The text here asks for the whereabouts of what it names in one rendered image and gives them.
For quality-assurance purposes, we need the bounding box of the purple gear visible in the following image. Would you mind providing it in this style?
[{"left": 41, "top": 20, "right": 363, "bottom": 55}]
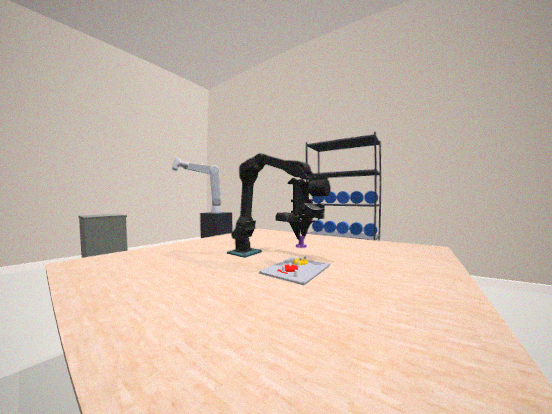
[{"left": 296, "top": 236, "right": 307, "bottom": 249}]

